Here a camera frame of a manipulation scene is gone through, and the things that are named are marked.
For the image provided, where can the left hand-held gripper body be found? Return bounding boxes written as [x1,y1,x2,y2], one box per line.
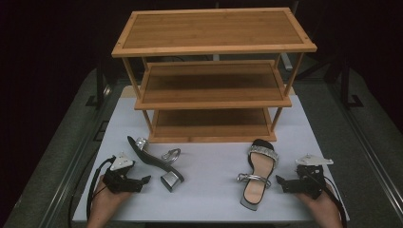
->
[102,152,144,194]

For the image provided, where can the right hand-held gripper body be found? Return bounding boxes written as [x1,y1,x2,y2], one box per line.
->
[295,153,335,200]

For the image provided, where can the black sandal with silver straps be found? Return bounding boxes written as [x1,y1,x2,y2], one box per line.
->
[236,139,279,212]
[126,135,185,193]

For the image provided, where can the wooden three-tier shoe rack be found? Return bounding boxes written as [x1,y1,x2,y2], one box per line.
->
[111,7,318,144]

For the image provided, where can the person's right hand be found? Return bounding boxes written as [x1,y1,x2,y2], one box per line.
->
[295,183,337,221]

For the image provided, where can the black metal stand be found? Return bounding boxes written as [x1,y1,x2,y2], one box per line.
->
[338,58,365,110]
[85,58,112,110]

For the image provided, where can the white stand leg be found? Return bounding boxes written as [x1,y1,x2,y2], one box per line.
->
[280,52,294,71]

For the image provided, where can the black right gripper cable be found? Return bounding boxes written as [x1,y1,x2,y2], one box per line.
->
[303,169,349,228]

